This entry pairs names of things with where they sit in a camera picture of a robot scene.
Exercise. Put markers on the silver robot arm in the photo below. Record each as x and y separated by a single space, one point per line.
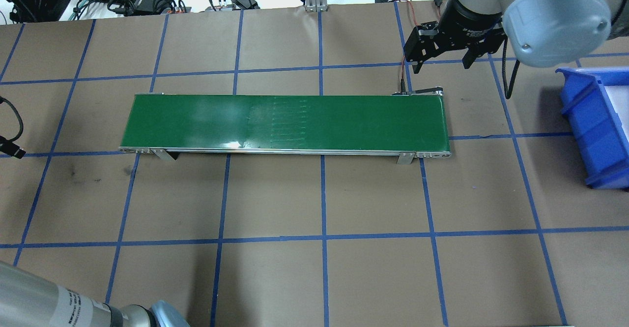
555 27
59 302

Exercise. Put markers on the green belt conveyor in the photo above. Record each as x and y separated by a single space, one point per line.
295 120

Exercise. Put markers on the blue plastic bin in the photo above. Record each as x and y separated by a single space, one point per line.
589 130

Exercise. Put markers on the small brown connector board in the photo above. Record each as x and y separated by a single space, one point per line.
178 8

